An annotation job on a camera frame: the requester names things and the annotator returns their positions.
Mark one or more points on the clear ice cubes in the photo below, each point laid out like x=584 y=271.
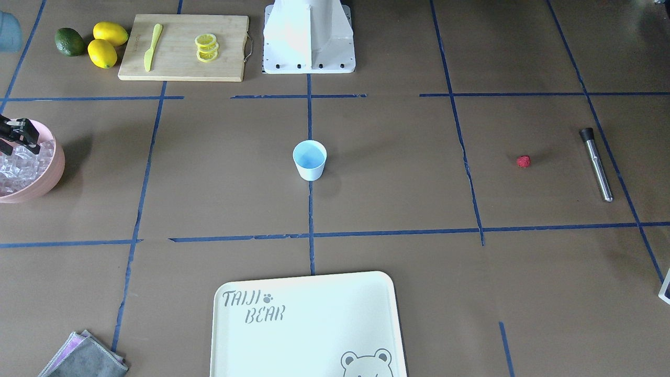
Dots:
x=23 y=167

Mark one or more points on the cream bear serving tray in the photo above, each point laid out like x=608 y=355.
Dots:
x=330 y=325

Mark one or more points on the lemon slices stack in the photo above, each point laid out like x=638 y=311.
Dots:
x=207 y=47

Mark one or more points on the yellow lemon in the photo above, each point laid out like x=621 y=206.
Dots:
x=114 y=33
x=102 y=53

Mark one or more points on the pink bowl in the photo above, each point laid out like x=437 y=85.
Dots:
x=51 y=176

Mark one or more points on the white wire cup rack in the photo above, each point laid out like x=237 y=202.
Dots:
x=663 y=294

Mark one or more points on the light blue plastic cup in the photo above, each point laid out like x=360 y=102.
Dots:
x=310 y=158

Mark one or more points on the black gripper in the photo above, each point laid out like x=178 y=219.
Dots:
x=17 y=132

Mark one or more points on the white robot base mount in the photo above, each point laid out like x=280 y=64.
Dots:
x=308 y=37

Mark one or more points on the yellow plastic knife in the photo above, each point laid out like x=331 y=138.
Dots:
x=149 y=53

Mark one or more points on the green avocado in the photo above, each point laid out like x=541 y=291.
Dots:
x=69 y=42

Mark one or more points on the red strawberry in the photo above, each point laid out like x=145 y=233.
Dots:
x=523 y=161

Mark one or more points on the wooden cutting board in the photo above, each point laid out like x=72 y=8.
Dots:
x=175 y=55

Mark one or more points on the steel muddler with black tip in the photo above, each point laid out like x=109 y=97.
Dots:
x=588 y=137

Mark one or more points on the grey folded cloth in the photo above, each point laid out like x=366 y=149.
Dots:
x=83 y=355

